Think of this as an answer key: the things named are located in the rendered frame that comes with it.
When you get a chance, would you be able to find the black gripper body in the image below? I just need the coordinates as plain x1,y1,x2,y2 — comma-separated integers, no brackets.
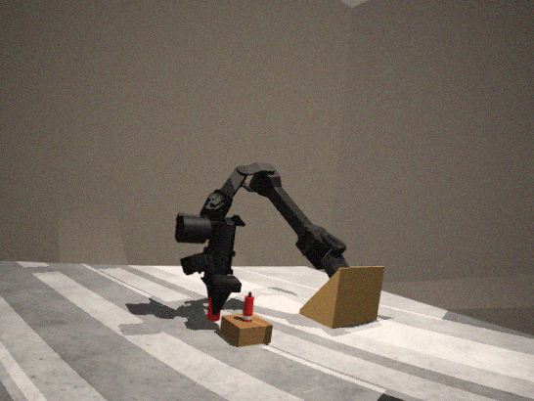
197,244,242,292

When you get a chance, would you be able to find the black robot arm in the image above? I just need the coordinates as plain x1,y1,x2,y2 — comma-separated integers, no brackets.
175,162,349,278

